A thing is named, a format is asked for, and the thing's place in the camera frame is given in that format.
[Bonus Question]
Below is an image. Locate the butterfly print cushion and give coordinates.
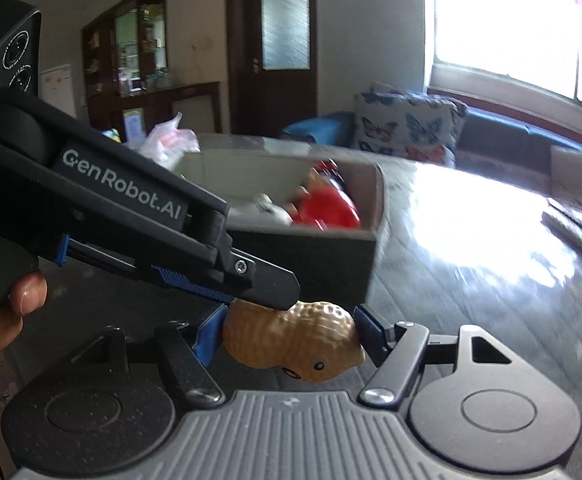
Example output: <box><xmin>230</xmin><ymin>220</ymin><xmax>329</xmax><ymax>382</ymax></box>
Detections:
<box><xmin>351</xmin><ymin>87</ymin><xmax>468</xmax><ymax>168</ymax></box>

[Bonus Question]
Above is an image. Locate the dark cardboard shoe box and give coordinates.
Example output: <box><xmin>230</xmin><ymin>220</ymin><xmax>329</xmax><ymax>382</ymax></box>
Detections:
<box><xmin>173</xmin><ymin>150</ymin><xmax>385</xmax><ymax>307</ymax></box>

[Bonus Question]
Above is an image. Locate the orange textured owl toy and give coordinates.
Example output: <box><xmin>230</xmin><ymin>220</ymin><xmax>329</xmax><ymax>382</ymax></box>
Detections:
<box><xmin>223</xmin><ymin>300</ymin><xmax>365</xmax><ymax>382</ymax></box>

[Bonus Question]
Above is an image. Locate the blue sofa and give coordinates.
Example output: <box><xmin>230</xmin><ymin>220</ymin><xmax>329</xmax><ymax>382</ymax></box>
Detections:
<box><xmin>280</xmin><ymin>107</ymin><xmax>582</xmax><ymax>193</ymax></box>

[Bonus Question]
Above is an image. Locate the dark-haired doll figurine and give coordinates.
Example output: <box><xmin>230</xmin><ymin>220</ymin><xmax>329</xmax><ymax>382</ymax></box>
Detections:
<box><xmin>303</xmin><ymin>158</ymin><xmax>345</xmax><ymax>192</ymax></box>

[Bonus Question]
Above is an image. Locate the white pink tissue pack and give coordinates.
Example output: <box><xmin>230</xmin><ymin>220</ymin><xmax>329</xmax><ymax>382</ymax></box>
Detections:
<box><xmin>137</xmin><ymin>112</ymin><xmax>200</xmax><ymax>171</ymax></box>

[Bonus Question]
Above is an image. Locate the white refrigerator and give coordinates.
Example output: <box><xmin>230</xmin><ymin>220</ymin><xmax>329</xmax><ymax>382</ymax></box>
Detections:
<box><xmin>40</xmin><ymin>64</ymin><xmax>78</xmax><ymax>118</ymax></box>

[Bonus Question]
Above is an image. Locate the grey remote control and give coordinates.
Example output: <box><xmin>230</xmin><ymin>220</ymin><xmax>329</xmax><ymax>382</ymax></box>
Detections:
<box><xmin>541</xmin><ymin>209</ymin><xmax>582</xmax><ymax>254</ymax></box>

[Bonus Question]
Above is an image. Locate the window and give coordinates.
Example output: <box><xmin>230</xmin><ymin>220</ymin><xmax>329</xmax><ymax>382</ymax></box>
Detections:
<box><xmin>434</xmin><ymin>0</ymin><xmax>582</xmax><ymax>103</ymax></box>

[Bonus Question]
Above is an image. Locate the white plush rabbit toy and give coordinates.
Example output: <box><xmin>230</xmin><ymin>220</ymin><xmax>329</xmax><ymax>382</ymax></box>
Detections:
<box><xmin>227</xmin><ymin>193</ymin><xmax>292</xmax><ymax>228</ymax></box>

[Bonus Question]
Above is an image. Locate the red round toy figure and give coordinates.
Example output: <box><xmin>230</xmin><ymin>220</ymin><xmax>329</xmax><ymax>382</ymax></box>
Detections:
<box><xmin>290</xmin><ymin>186</ymin><xmax>361</xmax><ymax>231</ymax></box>

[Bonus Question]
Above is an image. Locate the dark wooden door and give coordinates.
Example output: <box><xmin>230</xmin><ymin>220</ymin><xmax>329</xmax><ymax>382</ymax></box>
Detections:
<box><xmin>226</xmin><ymin>0</ymin><xmax>317</xmax><ymax>138</ymax></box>

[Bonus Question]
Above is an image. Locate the dark wooden cabinet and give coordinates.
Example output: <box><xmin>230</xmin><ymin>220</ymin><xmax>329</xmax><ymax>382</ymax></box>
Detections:
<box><xmin>82</xmin><ymin>0</ymin><xmax>223</xmax><ymax>141</ymax></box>

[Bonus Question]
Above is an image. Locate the black remote control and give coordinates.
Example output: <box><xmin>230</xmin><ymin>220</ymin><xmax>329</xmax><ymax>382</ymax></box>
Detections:
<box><xmin>544</xmin><ymin>196</ymin><xmax>582</xmax><ymax>252</ymax></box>

